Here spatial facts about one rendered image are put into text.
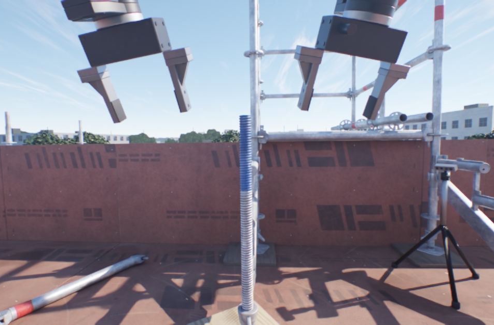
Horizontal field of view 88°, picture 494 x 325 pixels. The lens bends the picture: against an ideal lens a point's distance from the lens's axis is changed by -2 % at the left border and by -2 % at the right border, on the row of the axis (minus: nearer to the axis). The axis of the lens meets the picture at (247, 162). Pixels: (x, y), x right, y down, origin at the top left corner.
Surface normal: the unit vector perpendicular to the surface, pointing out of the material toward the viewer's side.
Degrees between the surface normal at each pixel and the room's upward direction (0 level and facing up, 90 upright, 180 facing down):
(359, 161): 90
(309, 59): 114
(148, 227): 90
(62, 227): 90
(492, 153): 90
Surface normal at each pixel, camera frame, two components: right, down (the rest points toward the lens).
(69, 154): -0.07, 0.07
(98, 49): -0.10, 0.47
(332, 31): 0.11, 0.47
